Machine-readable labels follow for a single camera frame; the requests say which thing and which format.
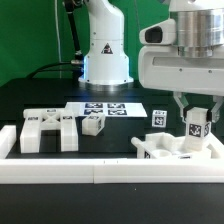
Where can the white marker sheet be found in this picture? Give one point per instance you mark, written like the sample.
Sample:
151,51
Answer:
108,109

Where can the white U-shaped fence frame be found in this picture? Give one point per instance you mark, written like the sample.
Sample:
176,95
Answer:
96,171

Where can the white tagged cube near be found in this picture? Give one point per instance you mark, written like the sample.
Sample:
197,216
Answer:
159,118

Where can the white chair seat part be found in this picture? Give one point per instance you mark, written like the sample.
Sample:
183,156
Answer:
165,146

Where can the white chair back part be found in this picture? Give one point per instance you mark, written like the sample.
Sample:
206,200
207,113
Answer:
48,119

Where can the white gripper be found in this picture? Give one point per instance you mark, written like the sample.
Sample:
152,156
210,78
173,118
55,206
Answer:
161,67

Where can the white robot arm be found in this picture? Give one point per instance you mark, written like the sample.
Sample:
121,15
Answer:
182,54

